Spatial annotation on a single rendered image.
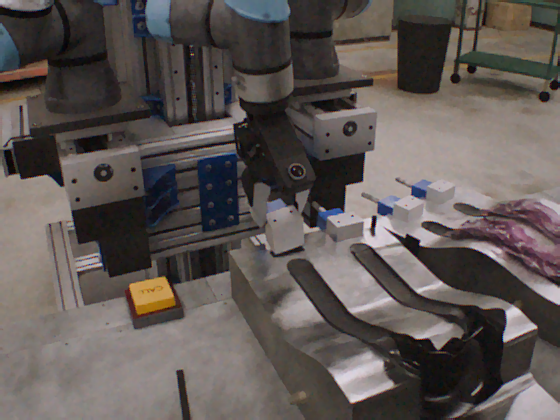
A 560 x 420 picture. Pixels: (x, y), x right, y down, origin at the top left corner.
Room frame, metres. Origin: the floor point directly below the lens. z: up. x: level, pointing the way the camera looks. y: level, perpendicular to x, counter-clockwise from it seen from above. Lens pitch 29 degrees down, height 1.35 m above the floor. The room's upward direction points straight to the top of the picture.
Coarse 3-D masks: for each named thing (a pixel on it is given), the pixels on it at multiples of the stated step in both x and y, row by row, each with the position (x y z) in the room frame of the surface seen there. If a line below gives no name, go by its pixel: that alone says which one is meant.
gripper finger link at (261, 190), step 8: (256, 184) 0.68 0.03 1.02; (264, 184) 0.68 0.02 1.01; (256, 192) 0.68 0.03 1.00; (264, 192) 0.68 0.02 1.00; (256, 200) 0.68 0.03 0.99; (264, 200) 0.69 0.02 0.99; (256, 208) 0.68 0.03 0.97; (264, 208) 0.69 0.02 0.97; (256, 216) 0.69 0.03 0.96; (264, 216) 0.69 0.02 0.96; (264, 224) 0.70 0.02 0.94
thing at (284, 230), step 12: (276, 204) 0.75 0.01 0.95; (276, 216) 0.70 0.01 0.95; (288, 216) 0.70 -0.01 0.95; (300, 216) 0.70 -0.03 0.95; (276, 228) 0.68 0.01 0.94; (288, 228) 0.69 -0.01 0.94; (300, 228) 0.70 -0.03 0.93; (276, 240) 0.68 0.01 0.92; (288, 240) 0.69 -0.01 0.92; (300, 240) 0.70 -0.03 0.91; (276, 252) 0.68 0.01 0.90
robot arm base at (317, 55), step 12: (300, 36) 1.16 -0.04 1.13; (312, 36) 1.16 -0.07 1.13; (324, 36) 1.17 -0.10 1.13; (300, 48) 1.16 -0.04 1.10; (312, 48) 1.16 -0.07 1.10; (324, 48) 1.17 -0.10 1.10; (300, 60) 1.16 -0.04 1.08; (312, 60) 1.15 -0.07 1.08; (324, 60) 1.16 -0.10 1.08; (336, 60) 1.21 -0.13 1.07; (300, 72) 1.14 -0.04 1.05; (312, 72) 1.14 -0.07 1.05; (324, 72) 1.15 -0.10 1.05; (336, 72) 1.18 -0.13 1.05
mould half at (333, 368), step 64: (256, 256) 0.68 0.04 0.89; (320, 256) 0.68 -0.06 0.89; (384, 256) 0.69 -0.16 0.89; (256, 320) 0.60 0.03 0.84; (320, 320) 0.54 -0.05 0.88; (384, 320) 0.52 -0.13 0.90; (448, 320) 0.48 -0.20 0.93; (512, 320) 0.48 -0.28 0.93; (320, 384) 0.42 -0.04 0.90; (384, 384) 0.38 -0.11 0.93; (512, 384) 0.44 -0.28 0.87
